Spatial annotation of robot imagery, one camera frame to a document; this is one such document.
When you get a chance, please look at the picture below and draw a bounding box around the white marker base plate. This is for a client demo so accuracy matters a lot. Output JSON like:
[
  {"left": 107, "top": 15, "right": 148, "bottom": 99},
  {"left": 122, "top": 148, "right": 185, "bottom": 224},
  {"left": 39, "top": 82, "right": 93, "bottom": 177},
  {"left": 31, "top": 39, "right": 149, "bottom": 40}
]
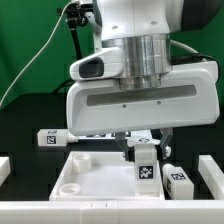
[{"left": 78, "top": 130, "right": 152, "bottom": 140}]

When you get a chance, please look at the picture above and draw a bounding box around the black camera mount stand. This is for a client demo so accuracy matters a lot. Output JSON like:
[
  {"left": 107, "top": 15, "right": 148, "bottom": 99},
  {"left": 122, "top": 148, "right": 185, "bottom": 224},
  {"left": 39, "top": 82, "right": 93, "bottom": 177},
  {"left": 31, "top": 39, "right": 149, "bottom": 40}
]
[{"left": 57, "top": 0, "right": 93, "bottom": 60}]

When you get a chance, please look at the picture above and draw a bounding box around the white cable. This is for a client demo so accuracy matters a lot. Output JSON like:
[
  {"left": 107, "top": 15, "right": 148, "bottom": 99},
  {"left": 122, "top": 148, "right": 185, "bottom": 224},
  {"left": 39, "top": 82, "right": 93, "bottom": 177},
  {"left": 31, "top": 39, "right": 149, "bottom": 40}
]
[{"left": 0, "top": 1, "right": 73, "bottom": 108}]

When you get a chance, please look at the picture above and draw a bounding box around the white fence block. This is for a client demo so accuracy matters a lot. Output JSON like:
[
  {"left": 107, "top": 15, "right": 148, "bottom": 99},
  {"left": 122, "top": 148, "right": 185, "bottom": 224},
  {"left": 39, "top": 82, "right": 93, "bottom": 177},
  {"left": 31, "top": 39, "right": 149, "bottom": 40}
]
[
  {"left": 0, "top": 157, "right": 11, "bottom": 186},
  {"left": 198, "top": 155, "right": 224, "bottom": 200}
]

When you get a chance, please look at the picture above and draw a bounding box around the white square tabletop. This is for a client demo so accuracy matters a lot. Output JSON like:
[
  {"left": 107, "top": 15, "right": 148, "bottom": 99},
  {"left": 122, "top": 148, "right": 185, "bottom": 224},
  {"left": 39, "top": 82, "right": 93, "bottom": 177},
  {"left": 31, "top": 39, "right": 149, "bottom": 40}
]
[{"left": 49, "top": 151, "right": 165, "bottom": 201}]

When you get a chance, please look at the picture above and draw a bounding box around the white front fence rail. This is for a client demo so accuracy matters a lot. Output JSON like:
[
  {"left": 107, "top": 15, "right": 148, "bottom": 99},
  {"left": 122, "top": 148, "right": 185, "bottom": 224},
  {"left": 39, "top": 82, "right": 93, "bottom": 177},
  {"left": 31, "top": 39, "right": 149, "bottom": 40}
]
[{"left": 0, "top": 200, "right": 224, "bottom": 224}]

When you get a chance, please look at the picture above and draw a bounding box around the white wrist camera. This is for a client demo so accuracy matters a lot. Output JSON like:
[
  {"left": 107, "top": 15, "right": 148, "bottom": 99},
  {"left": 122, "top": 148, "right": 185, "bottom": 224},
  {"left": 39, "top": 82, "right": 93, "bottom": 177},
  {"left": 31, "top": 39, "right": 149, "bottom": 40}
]
[{"left": 70, "top": 47, "right": 124, "bottom": 81}]

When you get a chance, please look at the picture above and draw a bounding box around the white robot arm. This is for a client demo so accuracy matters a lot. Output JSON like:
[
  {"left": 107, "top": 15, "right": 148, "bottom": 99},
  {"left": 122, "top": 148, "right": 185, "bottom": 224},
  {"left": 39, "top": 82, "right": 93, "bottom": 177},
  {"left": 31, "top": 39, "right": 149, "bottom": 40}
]
[{"left": 66, "top": 0, "right": 222, "bottom": 161}]

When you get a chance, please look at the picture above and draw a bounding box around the white left fence block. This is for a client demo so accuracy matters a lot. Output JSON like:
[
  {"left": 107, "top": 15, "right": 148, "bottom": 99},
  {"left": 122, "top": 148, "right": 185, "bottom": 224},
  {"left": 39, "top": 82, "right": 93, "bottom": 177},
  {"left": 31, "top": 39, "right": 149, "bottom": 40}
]
[{"left": 0, "top": 157, "right": 11, "bottom": 186}]

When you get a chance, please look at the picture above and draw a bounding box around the white right fence block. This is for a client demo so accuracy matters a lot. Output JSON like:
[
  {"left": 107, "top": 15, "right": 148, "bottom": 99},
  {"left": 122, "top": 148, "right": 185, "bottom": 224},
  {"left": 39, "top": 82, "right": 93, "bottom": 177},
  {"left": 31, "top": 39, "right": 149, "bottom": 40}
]
[{"left": 198, "top": 155, "right": 224, "bottom": 200}]

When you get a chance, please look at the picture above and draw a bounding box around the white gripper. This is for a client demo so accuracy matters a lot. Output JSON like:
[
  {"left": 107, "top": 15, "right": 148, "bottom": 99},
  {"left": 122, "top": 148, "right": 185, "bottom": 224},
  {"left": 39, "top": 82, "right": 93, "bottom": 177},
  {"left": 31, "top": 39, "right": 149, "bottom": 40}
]
[{"left": 66, "top": 61, "right": 219, "bottom": 161}]

